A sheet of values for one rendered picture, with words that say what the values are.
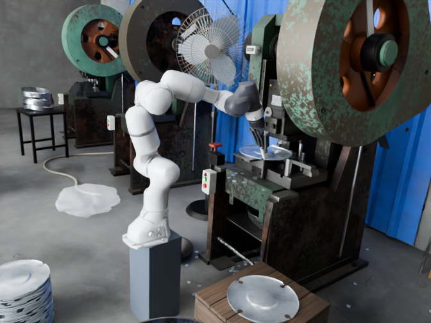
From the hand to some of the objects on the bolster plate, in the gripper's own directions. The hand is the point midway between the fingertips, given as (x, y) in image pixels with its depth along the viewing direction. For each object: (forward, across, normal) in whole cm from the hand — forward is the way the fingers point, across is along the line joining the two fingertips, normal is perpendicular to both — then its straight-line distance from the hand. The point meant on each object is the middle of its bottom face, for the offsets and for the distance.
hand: (264, 152), depth 179 cm
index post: (+15, +8, +4) cm, 17 cm away
